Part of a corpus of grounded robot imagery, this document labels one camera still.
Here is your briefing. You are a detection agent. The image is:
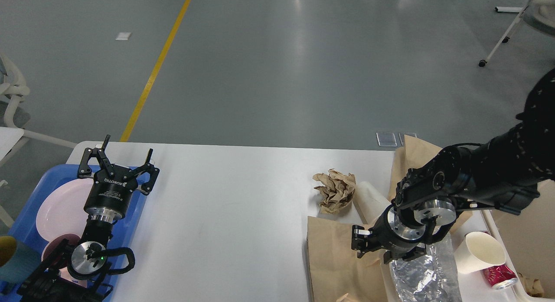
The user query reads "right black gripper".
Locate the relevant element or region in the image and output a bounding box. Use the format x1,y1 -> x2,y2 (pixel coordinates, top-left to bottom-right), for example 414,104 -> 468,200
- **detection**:
351,205 -> 429,264

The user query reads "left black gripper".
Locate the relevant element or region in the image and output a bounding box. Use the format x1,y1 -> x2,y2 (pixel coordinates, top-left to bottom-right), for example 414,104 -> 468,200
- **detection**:
77,135 -> 160,224

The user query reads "brown paper bag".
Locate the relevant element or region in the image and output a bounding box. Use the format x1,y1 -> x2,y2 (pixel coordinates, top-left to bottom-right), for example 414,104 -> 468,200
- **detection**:
387,135 -> 473,233
307,217 -> 388,302

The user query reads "pink plate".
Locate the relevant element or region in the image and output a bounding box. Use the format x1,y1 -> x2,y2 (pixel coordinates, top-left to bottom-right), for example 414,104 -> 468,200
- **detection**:
36,179 -> 93,242

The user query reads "pink mug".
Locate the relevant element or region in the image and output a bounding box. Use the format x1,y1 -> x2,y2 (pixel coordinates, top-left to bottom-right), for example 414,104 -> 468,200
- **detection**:
42,234 -> 89,289

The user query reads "teal green mug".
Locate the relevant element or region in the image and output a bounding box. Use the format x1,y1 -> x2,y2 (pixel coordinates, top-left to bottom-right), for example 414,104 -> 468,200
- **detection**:
0,235 -> 41,296

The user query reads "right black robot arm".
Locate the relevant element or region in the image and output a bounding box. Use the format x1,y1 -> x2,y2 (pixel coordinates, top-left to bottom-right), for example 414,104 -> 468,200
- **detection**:
351,70 -> 555,264

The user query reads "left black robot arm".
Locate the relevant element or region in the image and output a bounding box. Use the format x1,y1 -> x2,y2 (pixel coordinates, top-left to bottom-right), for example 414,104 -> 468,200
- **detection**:
16,135 -> 160,302

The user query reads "white paper cup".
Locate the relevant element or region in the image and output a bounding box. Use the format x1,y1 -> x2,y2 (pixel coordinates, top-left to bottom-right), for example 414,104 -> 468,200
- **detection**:
353,181 -> 390,225
454,231 -> 507,274

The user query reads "crumpled aluminium foil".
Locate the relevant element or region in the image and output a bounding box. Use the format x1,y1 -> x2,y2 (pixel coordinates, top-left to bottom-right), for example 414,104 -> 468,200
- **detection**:
390,234 -> 463,302

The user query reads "crumpled brown paper ball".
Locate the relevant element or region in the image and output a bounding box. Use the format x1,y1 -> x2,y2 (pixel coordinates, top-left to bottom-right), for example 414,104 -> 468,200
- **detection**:
312,169 -> 356,214

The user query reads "clear floor plate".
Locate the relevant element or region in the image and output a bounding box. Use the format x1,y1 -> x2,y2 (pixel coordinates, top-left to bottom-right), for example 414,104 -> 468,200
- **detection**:
376,132 -> 418,147

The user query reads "white side table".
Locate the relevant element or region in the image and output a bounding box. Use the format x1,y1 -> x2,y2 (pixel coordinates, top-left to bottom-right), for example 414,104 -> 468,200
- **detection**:
0,127 -> 24,228

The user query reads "red soda can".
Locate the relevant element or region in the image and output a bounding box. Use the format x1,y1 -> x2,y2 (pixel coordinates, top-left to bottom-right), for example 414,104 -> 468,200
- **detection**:
481,264 -> 519,290

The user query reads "beige plastic bin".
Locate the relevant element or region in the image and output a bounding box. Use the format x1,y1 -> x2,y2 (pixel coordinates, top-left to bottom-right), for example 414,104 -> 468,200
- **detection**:
483,180 -> 555,302

